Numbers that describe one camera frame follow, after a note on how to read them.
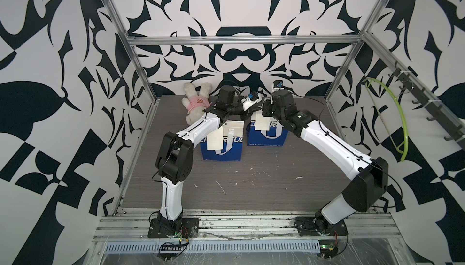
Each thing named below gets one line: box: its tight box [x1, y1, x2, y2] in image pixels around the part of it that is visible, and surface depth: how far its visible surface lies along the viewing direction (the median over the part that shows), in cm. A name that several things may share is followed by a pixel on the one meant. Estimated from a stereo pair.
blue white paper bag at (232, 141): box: [199, 120, 245, 161], surface depth 83 cm
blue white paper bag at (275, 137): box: [247, 119, 289, 147], surface depth 91 cm
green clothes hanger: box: [362, 77, 410, 162], surface depth 69 cm
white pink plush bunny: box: [181, 82, 213, 126], surface depth 113 cm
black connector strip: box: [160, 244, 182, 252], surface depth 74 cm
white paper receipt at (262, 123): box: [254, 116, 271, 131], surface depth 88 cm
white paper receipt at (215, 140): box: [207, 125, 224, 151], surface depth 81 cm
